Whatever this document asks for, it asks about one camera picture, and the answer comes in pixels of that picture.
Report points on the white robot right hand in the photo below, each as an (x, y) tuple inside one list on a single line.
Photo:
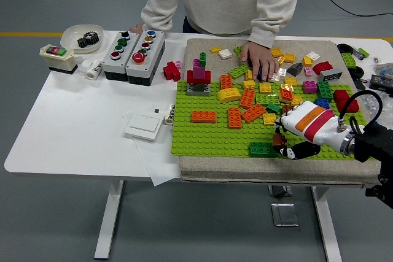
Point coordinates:
[(316, 124)]

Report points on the person's left hand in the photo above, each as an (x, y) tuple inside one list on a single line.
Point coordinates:
[(261, 58)]

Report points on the person's right hand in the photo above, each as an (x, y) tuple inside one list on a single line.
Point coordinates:
[(137, 29)]

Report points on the blue square brick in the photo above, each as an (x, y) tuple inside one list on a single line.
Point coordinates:
[(322, 102), (259, 73)]

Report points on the dark green long brick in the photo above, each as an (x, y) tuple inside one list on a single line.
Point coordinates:
[(261, 150)]

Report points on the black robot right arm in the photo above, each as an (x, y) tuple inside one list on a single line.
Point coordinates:
[(371, 145)]

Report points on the person's right forearm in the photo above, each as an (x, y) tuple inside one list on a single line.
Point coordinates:
[(156, 10)]

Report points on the person's left forearm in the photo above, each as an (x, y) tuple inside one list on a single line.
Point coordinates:
[(273, 16)]

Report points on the small clear yellow brick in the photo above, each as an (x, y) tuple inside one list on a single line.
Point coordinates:
[(281, 61)]

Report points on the lime long brick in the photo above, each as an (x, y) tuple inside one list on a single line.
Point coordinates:
[(267, 98), (239, 71), (238, 49)]

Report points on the dark green tall brick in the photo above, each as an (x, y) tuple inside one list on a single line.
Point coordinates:
[(325, 90)]

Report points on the dark grey slope brick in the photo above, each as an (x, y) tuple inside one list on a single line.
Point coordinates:
[(199, 87), (295, 69)]

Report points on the red stepped brick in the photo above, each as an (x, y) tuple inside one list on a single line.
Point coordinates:
[(342, 97)]

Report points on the magenta square brick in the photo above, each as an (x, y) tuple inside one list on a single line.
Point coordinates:
[(309, 86)]

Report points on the orange long brick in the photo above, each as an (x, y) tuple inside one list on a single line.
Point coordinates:
[(204, 115), (227, 81), (235, 117), (248, 97), (253, 112)]

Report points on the orange and yellow brick stack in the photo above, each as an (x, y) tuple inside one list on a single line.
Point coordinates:
[(285, 94)]

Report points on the dark green slope brick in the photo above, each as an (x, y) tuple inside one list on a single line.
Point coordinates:
[(273, 107)]

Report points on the yellow arch brick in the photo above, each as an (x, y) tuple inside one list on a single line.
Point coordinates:
[(228, 94)]

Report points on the small pink brick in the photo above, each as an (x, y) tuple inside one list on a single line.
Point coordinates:
[(178, 65), (309, 71)]

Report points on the grey long brick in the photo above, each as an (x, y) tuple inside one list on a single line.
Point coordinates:
[(331, 75)]

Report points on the red cross-shaped brick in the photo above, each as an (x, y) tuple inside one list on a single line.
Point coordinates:
[(170, 71)]

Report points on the red arch brick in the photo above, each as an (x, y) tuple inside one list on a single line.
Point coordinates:
[(322, 68)]

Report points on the green narrow brick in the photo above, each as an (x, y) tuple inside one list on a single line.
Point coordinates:
[(203, 58)]

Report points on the magenta narrow brick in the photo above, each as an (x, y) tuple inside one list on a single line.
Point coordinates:
[(196, 62)]

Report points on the wide red brick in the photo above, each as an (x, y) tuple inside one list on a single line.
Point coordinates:
[(191, 76)]

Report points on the light grey base brick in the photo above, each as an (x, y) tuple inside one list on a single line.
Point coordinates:
[(192, 91)]

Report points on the green studded baseplate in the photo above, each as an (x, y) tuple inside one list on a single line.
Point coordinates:
[(208, 139)]

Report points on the yellow square plate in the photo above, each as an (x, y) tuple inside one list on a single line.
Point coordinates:
[(291, 80), (276, 52)]

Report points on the white square plate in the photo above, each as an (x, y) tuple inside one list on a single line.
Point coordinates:
[(313, 56), (225, 53), (274, 78), (283, 72)]

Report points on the grey emergency stop box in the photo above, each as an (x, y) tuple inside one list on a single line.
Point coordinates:
[(153, 59)]

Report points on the clear yellow plate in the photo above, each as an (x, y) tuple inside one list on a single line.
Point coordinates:
[(287, 86)]

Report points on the grey four-button box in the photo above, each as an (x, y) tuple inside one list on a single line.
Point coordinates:
[(110, 65)]

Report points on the small yellow plate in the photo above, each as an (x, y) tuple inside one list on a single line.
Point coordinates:
[(216, 49)]

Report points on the black gear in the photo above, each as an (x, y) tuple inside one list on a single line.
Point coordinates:
[(83, 42), (92, 37)]

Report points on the white pipe fitting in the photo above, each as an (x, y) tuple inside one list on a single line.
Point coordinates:
[(95, 68)]

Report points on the black key fob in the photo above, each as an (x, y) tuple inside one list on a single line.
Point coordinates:
[(360, 84)]

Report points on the grey-brown mat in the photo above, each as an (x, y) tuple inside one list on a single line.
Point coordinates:
[(199, 44)]

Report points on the white bowl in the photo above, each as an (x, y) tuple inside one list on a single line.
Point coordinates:
[(69, 36)]

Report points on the clear bag of screws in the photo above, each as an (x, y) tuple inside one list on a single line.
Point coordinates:
[(387, 105)]

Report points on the small metal floor plate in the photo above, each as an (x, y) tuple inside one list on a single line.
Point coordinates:
[(281, 191)]

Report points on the black display device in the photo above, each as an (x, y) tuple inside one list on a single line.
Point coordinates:
[(380, 82)]

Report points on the black table control panel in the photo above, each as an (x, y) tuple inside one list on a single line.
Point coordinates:
[(372, 192)]

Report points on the clear plastic bag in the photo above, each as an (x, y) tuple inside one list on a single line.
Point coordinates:
[(385, 68)]

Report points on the white printed cylinder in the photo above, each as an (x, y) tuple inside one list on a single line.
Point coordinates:
[(170, 114)]

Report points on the white table leg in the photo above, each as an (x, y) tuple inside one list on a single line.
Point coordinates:
[(106, 228), (330, 237)]

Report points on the white paper sheet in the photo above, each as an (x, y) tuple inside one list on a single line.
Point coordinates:
[(159, 164)]

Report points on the cream red-green switch box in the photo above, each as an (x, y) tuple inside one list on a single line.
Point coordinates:
[(61, 62)]

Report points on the white wall switch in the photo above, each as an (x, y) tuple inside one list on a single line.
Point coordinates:
[(142, 127)]

